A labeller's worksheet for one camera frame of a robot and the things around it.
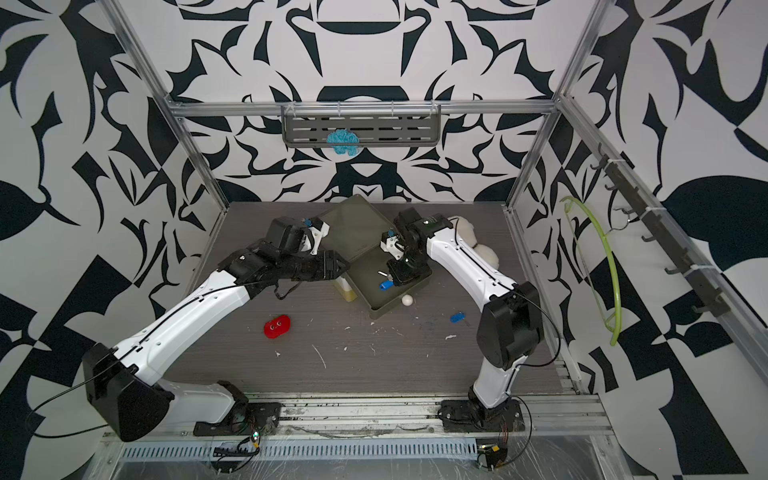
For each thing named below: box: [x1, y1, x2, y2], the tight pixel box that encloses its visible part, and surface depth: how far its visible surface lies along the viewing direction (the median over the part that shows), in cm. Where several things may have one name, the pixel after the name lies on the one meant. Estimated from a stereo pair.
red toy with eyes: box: [263, 314, 291, 339], surface depth 88 cm
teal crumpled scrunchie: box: [326, 128, 360, 157], surface depth 93 cm
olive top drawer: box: [346, 246, 433, 320], surface depth 81 cm
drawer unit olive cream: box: [321, 194, 421, 319], surface depth 83 cm
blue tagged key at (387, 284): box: [377, 270, 395, 292], surface depth 84 cm
